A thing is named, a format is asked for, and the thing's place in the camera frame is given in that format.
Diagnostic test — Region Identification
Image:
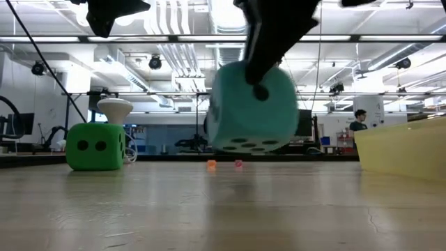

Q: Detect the large teal foam die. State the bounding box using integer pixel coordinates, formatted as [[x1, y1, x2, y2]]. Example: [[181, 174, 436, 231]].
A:
[[207, 59, 300, 154]]

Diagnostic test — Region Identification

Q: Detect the black computer monitor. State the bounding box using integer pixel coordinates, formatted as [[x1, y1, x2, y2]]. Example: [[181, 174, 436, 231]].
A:
[[295, 109, 314, 137], [0, 112, 36, 139]]

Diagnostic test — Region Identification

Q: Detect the white mushroom-shaped lamp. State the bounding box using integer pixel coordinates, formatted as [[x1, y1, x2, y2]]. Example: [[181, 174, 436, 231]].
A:
[[96, 98, 134, 126]]

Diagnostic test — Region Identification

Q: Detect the black tripod stand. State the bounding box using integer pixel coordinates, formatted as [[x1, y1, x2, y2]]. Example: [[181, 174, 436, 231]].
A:
[[174, 93, 210, 154]]

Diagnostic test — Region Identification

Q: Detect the person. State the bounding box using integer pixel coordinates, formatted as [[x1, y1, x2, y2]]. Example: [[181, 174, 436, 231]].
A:
[[348, 109, 369, 149]]

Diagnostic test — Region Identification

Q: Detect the red storage rack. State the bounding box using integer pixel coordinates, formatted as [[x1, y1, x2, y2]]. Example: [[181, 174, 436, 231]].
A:
[[336, 130, 353, 154]]

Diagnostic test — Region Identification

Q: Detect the large green foam die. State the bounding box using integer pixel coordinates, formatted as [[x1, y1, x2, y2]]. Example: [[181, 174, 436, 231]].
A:
[[65, 122, 126, 172]]

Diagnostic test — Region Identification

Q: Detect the yellow translucent plastic bin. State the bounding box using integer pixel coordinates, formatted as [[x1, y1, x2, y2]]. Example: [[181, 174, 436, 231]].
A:
[[353, 116, 446, 184]]

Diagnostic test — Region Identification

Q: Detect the thin black cable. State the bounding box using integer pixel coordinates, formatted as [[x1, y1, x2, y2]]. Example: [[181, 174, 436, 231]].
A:
[[5, 0, 88, 123]]

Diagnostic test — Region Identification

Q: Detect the black curved hose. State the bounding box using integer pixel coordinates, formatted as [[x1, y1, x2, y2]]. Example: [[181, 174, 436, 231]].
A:
[[0, 96, 26, 140]]

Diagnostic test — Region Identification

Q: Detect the white coiled cable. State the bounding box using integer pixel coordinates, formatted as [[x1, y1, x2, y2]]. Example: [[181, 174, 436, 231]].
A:
[[123, 132, 139, 164]]

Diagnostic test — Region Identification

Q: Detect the black aluminium frame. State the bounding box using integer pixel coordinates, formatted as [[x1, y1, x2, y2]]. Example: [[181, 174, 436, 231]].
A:
[[0, 33, 446, 169]]

